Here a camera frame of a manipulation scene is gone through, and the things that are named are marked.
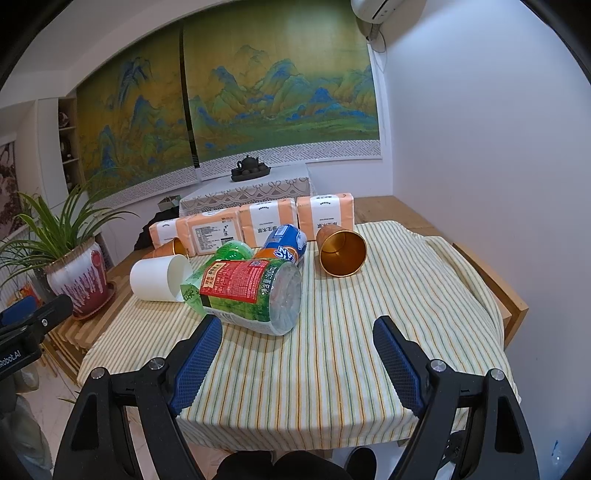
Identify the striped green yellow tablecloth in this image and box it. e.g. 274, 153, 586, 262
76, 220, 521, 452

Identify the small brown paper cup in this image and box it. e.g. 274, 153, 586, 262
144, 237, 188, 259

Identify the black teapot set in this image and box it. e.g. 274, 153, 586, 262
230, 155, 271, 182

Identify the orange tissue pack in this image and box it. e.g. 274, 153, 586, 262
238, 198, 297, 248
297, 193, 355, 241
149, 218, 191, 250

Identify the brown gold paper cup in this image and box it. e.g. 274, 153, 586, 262
317, 224, 367, 278

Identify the orange tissue pack far left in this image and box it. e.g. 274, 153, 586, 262
149, 218, 191, 250

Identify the orange tissue pack centre right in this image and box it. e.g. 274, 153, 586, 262
238, 198, 297, 248

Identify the white air conditioner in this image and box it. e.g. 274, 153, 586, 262
351, 0, 428, 25

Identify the wooden table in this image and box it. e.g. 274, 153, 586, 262
45, 195, 530, 384

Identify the wooden wall shelf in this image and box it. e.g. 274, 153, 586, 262
57, 96, 85, 191

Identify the clear bottle red green label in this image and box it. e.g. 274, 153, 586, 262
180, 258, 303, 336

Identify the blue orange soda bottle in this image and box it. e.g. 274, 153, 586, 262
254, 224, 308, 265

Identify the red white ceramic pot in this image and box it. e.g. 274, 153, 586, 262
43, 237, 113, 317

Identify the white paper cup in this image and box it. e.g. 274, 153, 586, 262
129, 255, 192, 302

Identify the orange tissue pack far right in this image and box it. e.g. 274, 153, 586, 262
297, 193, 355, 241

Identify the green potted plant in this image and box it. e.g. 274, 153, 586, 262
1, 184, 133, 285

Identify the orange tissue pack barcode label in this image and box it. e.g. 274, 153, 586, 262
185, 207, 243, 256

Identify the green plastic bottle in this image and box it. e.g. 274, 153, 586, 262
204, 240, 254, 268

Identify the green landscape wall painting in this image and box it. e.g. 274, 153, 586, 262
76, 1, 381, 204

